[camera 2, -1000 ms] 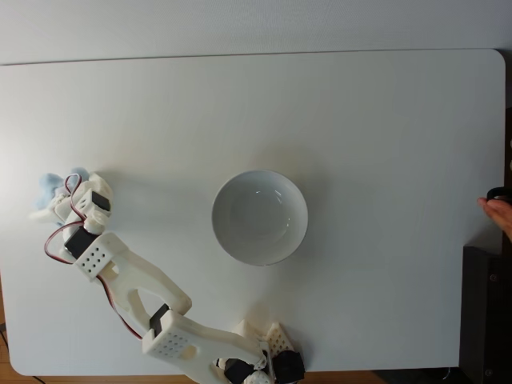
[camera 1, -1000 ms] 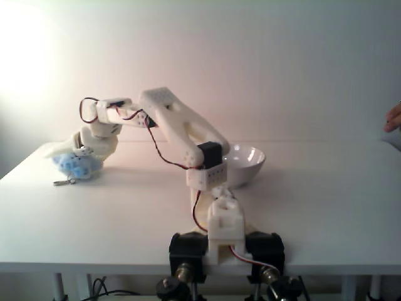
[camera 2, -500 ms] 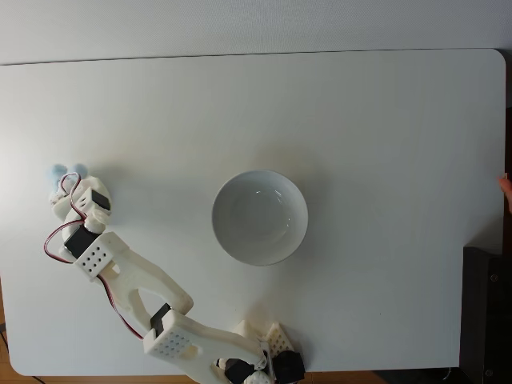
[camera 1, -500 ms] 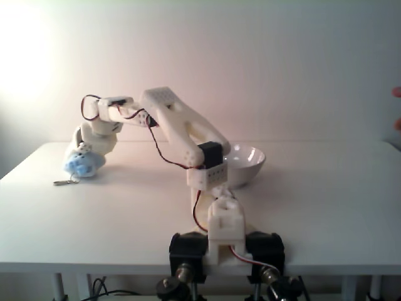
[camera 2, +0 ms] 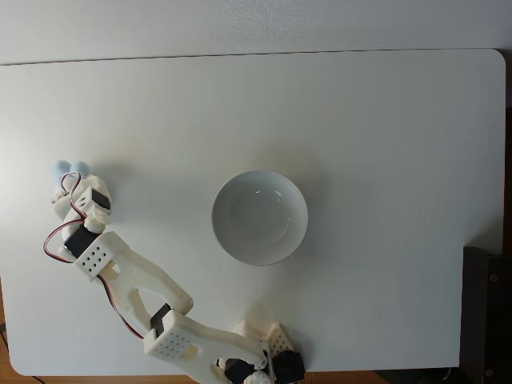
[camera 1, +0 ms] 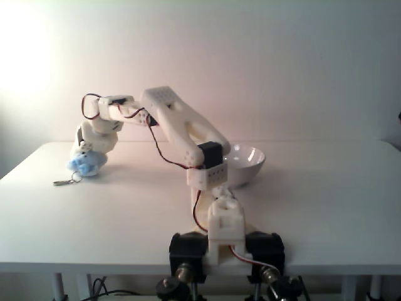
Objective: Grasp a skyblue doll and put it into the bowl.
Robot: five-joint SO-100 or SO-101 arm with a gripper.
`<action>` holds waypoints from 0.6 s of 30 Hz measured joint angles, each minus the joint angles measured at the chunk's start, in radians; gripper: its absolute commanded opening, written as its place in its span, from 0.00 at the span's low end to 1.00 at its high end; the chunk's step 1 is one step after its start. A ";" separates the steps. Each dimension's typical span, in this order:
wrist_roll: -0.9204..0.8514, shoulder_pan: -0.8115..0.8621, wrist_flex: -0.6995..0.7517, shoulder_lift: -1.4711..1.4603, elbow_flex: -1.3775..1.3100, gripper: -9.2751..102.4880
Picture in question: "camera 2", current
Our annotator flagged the dark wooden cabinet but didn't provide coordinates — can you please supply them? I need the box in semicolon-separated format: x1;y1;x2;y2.
459;246;512;384

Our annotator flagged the skyblue plush doll keychain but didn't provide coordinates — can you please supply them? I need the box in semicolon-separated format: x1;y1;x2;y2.
53;159;91;189

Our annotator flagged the black table clamp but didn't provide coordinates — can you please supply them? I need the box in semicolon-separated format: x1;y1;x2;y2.
275;350;307;382

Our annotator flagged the white ceramic bowl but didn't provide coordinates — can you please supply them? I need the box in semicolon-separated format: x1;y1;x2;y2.
210;169;310;266

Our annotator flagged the red servo cable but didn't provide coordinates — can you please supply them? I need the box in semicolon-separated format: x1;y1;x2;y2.
42;221;146;342
59;171;88;222

